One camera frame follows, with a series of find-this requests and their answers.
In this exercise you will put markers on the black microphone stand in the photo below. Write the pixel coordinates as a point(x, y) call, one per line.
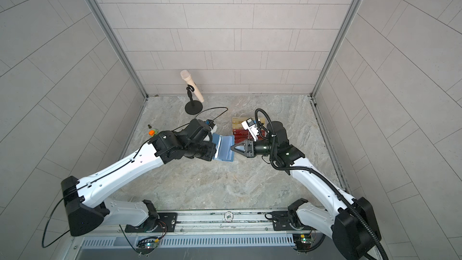
point(192, 107)

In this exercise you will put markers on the red vip card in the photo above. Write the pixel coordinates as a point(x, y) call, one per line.
point(241, 135)

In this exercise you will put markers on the right green circuit board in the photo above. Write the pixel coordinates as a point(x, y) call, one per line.
point(303, 242)

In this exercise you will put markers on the left green circuit board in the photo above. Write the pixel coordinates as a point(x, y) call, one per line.
point(147, 245)

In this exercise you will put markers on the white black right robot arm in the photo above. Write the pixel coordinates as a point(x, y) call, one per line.
point(317, 187)

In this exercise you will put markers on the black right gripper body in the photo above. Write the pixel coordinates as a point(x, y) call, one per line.
point(251, 148)

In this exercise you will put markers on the aluminium mounting rail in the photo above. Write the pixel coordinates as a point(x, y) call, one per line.
point(241, 221)

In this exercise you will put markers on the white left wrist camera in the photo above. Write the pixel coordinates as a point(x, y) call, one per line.
point(212, 125)

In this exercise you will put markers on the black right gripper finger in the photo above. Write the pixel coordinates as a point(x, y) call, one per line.
point(240, 152)
point(239, 146)

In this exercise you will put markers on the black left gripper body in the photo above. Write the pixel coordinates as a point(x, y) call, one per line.
point(204, 151)

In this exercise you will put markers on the green circuit board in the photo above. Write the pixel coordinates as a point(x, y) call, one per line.
point(147, 245)
point(303, 242)

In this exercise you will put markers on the cream microphone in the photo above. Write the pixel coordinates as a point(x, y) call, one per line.
point(186, 76)

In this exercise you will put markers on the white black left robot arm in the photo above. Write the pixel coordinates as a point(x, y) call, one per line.
point(87, 200)

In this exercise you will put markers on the clear acrylic card tray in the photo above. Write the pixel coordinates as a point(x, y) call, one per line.
point(263, 133)

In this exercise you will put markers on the green orange toy truck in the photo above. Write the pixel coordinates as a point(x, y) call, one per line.
point(152, 133)

